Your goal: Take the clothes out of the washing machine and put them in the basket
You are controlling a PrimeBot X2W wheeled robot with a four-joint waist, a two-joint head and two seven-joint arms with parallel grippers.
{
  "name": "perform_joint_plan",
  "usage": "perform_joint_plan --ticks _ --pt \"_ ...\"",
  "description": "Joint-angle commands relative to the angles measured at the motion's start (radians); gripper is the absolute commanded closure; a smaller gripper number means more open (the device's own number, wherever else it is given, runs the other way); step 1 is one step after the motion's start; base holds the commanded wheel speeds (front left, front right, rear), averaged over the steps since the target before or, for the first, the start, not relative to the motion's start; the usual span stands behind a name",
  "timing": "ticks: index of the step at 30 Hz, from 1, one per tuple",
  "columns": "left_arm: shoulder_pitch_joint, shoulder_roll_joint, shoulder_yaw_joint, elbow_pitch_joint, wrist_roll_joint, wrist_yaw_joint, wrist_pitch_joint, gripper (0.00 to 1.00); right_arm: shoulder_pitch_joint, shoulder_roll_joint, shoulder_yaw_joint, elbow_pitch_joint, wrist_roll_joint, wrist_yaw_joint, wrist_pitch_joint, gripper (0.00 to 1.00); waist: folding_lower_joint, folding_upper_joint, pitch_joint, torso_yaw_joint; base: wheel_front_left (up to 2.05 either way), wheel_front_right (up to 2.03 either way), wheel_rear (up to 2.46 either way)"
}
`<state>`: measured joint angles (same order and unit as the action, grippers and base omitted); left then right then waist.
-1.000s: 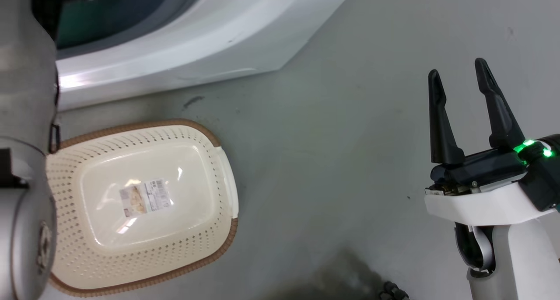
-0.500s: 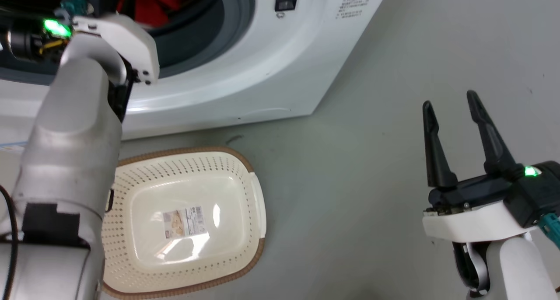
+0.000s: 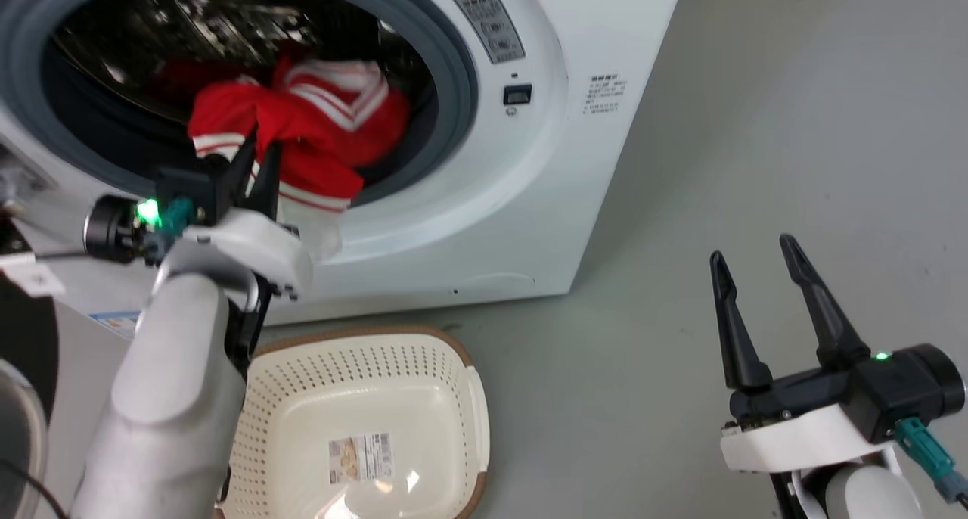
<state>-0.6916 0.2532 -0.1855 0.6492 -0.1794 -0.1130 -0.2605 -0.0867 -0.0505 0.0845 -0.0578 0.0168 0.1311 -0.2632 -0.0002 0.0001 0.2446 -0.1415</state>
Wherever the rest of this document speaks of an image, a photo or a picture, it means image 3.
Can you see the steel washing machine drum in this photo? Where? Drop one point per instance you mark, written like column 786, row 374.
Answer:
column 189, row 20

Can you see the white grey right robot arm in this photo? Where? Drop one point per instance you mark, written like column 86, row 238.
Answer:
column 862, row 496

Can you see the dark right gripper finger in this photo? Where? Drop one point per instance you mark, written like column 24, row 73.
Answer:
column 733, row 330
column 824, row 307

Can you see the cream perforated laundry basket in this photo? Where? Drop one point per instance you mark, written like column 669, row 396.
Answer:
column 363, row 398

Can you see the product label sticker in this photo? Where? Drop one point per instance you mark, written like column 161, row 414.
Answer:
column 361, row 457

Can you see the blue and white sticker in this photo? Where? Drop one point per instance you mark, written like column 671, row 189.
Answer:
column 115, row 322

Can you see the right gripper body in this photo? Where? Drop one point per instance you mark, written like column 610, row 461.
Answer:
column 847, row 405

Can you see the white front-load washing machine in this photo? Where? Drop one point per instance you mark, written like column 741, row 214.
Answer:
column 605, row 20

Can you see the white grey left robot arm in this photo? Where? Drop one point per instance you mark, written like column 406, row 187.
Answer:
column 166, row 405

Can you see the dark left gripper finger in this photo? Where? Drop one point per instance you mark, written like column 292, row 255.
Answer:
column 268, row 182
column 240, row 167

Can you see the grey warning sticker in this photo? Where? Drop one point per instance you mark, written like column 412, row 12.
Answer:
column 488, row 21

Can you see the black door latch socket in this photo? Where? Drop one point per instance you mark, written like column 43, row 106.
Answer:
column 518, row 94

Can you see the small printed text label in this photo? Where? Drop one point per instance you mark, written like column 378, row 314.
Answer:
column 603, row 94

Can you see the red garment with white stripes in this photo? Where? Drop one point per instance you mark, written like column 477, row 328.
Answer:
column 325, row 125

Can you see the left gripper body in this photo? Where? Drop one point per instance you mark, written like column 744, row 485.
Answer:
column 242, row 243

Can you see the grey rubber door gasket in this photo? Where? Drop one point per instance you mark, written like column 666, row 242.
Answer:
column 454, row 57

